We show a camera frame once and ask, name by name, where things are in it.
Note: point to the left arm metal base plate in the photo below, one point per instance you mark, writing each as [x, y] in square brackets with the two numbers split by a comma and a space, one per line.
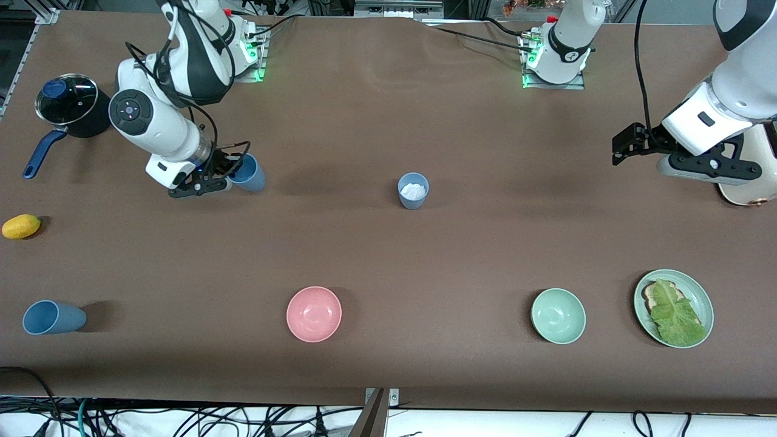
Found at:
[573, 85]

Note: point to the pink bowl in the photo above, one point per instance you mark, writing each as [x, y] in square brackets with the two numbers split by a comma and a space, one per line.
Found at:
[314, 314]

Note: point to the toasted bread slice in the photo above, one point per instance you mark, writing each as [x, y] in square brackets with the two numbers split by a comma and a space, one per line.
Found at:
[649, 297]

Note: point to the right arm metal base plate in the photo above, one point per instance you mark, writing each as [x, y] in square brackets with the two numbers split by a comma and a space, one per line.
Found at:
[261, 70]

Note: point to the yellow lemon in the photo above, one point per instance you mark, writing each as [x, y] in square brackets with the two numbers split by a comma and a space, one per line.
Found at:
[21, 226]

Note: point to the white filling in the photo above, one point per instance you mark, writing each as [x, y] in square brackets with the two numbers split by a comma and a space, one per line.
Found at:
[413, 190]

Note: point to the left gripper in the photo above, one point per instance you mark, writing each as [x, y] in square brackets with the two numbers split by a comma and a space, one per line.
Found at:
[644, 141]

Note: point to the blue cup lying sideways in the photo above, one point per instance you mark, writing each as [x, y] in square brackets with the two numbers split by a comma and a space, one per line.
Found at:
[67, 318]

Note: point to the cream white appliance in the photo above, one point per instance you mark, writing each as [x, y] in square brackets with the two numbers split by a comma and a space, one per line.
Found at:
[753, 182]

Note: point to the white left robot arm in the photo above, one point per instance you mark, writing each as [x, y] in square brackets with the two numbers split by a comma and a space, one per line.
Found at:
[746, 91]

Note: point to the silver aluminium frame rail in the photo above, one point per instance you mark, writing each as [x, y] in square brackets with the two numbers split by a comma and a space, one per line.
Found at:
[48, 15]

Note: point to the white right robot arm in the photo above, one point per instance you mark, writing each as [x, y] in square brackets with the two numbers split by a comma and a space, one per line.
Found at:
[158, 124]

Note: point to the metal table edge bracket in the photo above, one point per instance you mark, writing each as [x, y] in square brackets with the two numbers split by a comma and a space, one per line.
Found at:
[393, 397]

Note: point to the green lettuce leaf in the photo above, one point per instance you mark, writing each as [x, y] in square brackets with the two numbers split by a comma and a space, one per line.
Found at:
[677, 318]

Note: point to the glass lid blue knob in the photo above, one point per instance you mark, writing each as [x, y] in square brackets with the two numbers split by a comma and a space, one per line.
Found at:
[73, 100]

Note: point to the pale green plate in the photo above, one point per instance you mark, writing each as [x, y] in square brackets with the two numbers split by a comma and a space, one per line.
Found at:
[698, 297]

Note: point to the grey stand leg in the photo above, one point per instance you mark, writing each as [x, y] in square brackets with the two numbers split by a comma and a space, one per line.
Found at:
[370, 422]

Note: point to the grey background device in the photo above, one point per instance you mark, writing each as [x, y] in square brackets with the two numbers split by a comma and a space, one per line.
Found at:
[394, 9]

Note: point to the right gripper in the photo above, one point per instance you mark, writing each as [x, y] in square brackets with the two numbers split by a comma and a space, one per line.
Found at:
[221, 164]

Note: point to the blue cup with white filling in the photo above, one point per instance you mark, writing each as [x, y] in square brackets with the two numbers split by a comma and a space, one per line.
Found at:
[413, 204]

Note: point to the pale green bowl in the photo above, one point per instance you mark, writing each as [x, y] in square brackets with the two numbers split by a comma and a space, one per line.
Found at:
[558, 316]

